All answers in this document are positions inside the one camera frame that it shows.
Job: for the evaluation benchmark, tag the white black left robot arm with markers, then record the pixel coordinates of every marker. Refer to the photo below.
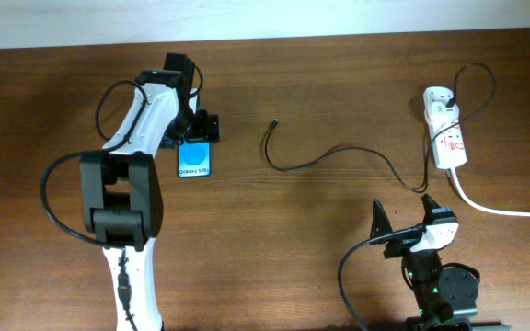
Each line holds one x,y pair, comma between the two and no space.
122,199

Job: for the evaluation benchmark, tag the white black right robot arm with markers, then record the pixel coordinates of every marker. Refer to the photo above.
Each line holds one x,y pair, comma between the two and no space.
443,292

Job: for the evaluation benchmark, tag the white USB charger plug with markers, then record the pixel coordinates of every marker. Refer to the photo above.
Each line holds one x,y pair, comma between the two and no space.
436,112

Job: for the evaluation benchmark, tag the blue screen Galaxy smartphone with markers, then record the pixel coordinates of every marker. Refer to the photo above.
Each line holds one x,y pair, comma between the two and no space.
194,160

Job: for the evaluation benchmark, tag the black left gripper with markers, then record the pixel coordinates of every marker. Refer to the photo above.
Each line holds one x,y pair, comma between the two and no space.
204,130

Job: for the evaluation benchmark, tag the white power strip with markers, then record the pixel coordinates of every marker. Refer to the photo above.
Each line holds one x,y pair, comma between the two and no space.
447,141

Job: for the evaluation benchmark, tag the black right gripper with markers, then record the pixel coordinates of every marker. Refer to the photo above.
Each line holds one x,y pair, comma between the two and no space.
401,245

